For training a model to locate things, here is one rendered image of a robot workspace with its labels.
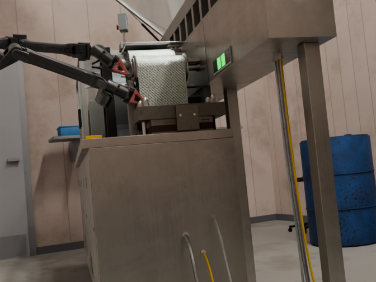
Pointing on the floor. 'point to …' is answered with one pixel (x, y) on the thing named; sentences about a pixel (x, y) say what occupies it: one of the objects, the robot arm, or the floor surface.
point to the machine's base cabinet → (161, 211)
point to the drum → (347, 189)
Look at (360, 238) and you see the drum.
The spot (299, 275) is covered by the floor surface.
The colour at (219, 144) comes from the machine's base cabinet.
